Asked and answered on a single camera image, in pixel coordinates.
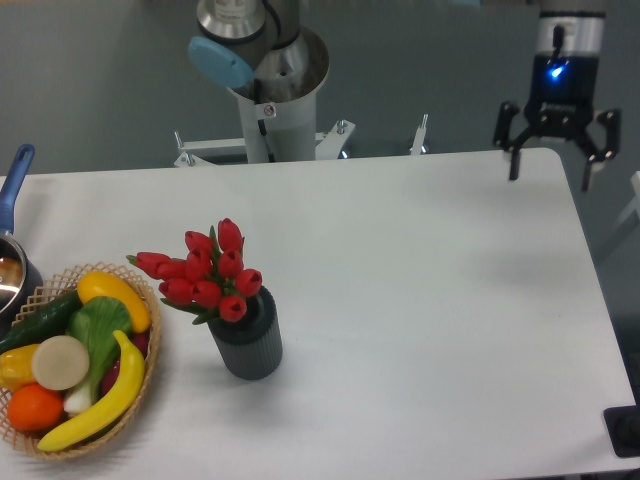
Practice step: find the orange plastic fruit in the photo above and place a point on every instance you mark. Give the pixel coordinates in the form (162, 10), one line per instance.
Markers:
(33, 408)

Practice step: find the green plastic bok choy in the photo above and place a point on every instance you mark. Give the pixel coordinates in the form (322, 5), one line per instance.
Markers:
(93, 325)

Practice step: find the woven wicker basket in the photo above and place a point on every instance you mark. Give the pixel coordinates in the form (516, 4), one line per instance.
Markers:
(58, 285)

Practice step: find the green plastic cucumber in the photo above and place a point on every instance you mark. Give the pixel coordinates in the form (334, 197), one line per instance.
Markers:
(49, 320)

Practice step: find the beige round disc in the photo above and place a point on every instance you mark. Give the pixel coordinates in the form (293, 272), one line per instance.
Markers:
(60, 363)

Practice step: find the blue handled saucepan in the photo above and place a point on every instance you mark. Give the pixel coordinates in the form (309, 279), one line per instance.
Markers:
(19, 277)

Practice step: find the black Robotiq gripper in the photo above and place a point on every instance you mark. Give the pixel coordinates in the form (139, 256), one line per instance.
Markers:
(562, 107)

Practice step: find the dark grey ribbed vase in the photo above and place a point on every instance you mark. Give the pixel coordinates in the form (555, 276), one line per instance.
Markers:
(251, 348)

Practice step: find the red tulip bouquet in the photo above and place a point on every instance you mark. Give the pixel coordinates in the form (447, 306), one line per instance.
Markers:
(212, 281)

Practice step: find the yellow plastic banana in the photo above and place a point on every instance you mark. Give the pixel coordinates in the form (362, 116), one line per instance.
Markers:
(109, 408)

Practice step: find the black device table corner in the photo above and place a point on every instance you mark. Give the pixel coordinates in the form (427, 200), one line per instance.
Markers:
(623, 429)

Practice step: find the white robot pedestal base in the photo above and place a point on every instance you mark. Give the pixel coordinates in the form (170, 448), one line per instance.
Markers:
(274, 66)

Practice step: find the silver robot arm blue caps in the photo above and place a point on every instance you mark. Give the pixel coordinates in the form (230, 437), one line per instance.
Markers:
(575, 28)

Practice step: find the yellow plastic squash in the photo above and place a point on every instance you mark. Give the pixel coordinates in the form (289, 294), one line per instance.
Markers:
(103, 284)

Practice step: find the yellow plastic bell pepper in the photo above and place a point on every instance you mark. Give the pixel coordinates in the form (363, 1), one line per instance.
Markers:
(16, 370)

